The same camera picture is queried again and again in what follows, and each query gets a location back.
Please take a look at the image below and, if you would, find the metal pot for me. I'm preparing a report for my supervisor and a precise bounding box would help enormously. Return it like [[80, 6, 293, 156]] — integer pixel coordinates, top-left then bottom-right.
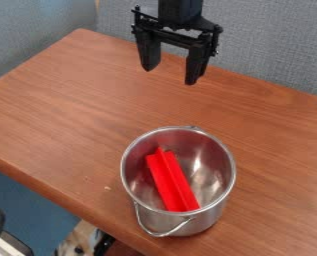
[[120, 126, 237, 237]]

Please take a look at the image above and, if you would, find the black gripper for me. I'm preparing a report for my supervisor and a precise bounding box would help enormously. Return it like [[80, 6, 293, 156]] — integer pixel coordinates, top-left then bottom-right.
[[132, 0, 224, 85]]

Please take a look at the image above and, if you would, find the red plastic block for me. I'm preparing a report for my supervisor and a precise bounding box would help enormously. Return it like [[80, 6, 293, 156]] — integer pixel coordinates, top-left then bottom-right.
[[145, 147, 200, 212]]

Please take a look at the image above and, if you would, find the white box below table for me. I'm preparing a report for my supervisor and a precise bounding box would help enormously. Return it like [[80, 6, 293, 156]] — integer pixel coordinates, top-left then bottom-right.
[[0, 231, 34, 256]]

